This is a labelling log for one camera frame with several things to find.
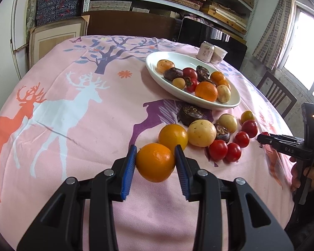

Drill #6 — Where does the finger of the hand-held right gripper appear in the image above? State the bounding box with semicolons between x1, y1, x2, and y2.
269;134;304;143
257;135;287;151

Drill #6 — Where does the grey green stone slab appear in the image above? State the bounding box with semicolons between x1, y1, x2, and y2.
26;0;42;29

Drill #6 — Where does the white oval plate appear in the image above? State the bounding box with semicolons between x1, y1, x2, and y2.
145;51;241;111

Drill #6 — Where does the dark red plum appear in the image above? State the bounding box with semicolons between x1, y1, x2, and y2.
183;67;198;80
241;120;258;138

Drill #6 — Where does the blue patterned box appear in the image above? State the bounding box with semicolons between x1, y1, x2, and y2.
55;0;83;20
36;0;58;25

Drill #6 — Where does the white board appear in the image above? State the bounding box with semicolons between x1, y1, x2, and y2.
10;0;34;80

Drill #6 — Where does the pink deer print tablecloth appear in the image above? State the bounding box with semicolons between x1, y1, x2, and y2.
0;35;301;251

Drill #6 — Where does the dark brown wooden board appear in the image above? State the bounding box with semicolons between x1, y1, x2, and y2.
81;11;184;42

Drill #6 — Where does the large smooth yellow orange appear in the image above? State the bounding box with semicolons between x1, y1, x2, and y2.
135;143;176;183

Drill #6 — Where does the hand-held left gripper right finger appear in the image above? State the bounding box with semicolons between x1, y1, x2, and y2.
174;144;293;251

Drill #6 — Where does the white paper cup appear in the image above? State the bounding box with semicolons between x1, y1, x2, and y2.
210;45;228;65

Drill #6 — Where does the white drink can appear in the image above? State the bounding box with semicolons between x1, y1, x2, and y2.
197;41;215;63

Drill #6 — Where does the pale yellow pepino melon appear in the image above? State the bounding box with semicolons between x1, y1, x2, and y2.
187;119;217;147

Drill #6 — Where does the brick pattern curtain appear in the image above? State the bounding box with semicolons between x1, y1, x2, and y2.
252;0;300;70

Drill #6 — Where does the pale wooden picture frame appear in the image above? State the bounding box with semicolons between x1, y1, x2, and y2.
29;16;91;68

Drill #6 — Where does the person's right forearm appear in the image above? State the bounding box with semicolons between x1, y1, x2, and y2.
285;188;314;243

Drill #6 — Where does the stack of flat wooden boxes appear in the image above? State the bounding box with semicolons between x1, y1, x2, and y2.
201;0;254;34

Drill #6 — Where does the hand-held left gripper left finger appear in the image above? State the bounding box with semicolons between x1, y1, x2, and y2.
17;144;138;251

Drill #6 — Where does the dark wooden chair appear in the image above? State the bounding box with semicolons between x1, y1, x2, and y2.
256;70;297;118

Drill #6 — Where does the large mandarin orange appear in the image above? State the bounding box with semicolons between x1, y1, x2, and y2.
195;81;218;102

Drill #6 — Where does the small pale yellow fruit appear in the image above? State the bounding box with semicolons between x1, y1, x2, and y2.
218;113;238;134

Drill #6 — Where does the medium mandarin orange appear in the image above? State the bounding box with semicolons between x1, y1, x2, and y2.
210;71;227;83

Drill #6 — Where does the small mandarin orange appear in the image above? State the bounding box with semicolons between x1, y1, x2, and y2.
157;60;175;73

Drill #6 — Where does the bright window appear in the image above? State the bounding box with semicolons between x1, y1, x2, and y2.
277;0;314;100

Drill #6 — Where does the small yellow loquat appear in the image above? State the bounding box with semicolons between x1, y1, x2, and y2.
172;77;186;89

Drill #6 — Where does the black glossy panel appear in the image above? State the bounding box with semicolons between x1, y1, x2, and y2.
177;18;248;70

